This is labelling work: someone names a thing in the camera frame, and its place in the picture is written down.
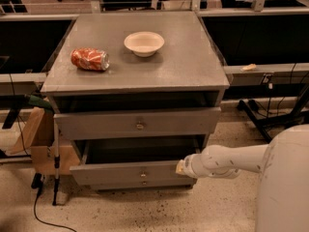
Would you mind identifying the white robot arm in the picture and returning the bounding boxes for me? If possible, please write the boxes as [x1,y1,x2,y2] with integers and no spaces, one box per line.
[176,125,309,232]

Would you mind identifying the black stand base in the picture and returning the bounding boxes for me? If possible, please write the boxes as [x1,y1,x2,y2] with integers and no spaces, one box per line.
[237,84,309,143]

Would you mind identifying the white paper bowl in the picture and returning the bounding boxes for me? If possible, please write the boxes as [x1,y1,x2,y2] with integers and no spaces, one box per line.
[124,32,165,57]

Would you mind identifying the grey wooden drawer cabinet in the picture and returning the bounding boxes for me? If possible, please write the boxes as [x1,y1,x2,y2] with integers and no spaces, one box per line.
[40,11,230,153]

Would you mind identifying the grey bottom drawer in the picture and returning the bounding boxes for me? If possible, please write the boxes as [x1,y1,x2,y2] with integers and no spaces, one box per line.
[91,178,196,190]

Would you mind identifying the cardboard box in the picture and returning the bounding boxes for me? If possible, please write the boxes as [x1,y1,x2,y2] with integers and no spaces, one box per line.
[9,107,80,175]

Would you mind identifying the grey top drawer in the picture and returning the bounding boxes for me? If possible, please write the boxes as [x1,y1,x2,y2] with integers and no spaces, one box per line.
[54,107,221,140]

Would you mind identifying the silver black tripod leg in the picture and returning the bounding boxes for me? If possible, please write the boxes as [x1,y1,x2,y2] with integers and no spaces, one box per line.
[52,122,60,206]

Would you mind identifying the black floor cable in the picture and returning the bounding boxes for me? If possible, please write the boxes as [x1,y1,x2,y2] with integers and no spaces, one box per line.
[32,184,77,232]

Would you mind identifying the small foam scrap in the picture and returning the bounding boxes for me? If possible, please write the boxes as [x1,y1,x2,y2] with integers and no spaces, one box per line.
[241,64,257,72]

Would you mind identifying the green black handled tool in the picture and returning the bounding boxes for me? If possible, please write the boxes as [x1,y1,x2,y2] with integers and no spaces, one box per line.
[0,95,53,130]

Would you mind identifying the grey drawer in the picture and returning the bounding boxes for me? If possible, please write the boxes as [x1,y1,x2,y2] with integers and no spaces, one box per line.
[70,135,203,187]
[54,107,221,140]
[91,178,196,190]

